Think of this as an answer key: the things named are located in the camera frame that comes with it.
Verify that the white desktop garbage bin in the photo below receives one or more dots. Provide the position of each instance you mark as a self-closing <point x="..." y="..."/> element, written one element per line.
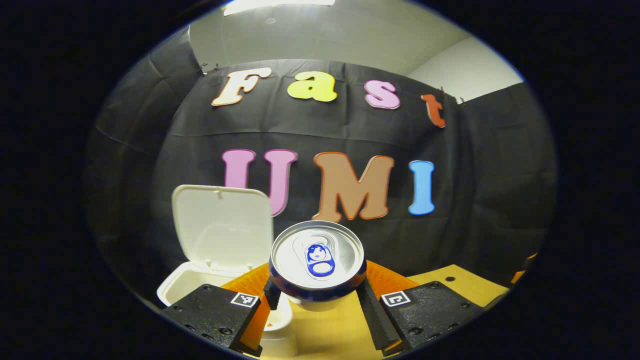
<point x="220" y="230"/>

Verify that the wooden desktop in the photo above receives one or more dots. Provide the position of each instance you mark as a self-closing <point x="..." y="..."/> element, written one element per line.
<point x="325" y="335"/>

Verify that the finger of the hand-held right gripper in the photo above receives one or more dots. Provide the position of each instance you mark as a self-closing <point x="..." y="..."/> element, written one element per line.
<point x="522" y="267"/>

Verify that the blue pop can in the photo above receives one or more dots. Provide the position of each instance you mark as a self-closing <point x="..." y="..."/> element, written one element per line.
<point x="317" y="255"/>

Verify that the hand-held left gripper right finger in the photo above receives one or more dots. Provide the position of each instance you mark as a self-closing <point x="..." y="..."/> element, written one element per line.
<point x="372" y="320"/>

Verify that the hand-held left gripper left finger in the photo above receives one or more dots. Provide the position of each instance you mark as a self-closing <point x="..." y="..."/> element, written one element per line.
<point x="271" y="299"/>

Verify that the ceiling light panel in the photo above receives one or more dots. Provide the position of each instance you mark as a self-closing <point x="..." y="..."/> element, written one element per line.
<point x="277" y="6"/>

